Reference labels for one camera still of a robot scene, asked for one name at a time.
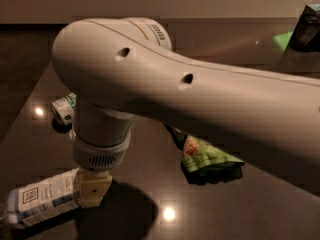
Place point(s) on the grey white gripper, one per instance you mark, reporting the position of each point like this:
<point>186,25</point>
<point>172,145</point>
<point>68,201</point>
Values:
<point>100,154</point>

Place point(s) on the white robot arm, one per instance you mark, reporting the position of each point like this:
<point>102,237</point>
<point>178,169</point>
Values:
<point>121,68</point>

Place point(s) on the green dang chips bag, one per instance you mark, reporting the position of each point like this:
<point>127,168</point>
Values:
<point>200,157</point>

